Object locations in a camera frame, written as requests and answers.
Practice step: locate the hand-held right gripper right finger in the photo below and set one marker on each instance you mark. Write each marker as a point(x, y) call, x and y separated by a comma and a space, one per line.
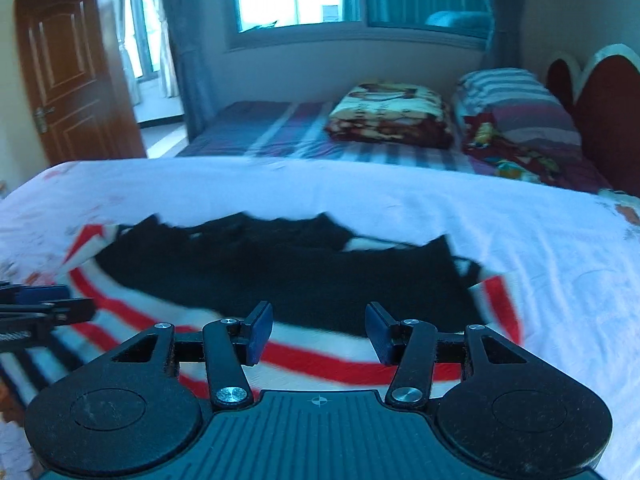
point(379, 332)

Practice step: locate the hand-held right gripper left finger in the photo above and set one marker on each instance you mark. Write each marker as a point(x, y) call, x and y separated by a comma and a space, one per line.
point(260, 332)

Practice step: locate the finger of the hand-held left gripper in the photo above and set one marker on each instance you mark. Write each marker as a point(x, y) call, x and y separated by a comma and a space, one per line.
point(42, 294)
point(60, 310)

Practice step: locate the striped knit sweater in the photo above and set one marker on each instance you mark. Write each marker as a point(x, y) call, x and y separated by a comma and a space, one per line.
point(300, 270)

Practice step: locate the floral bed sheet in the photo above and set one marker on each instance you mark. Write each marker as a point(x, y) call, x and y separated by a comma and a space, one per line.
point(300, 190)

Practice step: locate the bed with striped sheet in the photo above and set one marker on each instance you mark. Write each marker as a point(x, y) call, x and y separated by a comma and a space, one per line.
point(260, 130)

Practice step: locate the folded printed blanket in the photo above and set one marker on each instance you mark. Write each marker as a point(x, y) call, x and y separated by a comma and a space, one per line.
point(390, 112)

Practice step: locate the red printed cloth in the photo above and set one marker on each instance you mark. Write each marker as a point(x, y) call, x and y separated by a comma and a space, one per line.
point(510, 152)

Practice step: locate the brown wooden door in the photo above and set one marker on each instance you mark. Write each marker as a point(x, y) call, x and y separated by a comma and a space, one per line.
point(70, 70)

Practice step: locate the striped pillow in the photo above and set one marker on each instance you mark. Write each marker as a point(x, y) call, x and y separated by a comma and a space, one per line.
point(515, 97)

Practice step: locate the white sheer curtain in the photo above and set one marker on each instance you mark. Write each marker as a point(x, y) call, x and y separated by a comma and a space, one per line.
point(167, 45)

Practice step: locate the grey curtain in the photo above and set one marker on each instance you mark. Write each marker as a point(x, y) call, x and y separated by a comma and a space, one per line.
point(505, 10)
point(192, 45)

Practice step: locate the red scalloped headboard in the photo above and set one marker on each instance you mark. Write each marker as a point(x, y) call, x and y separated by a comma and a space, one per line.
point(610, 110)

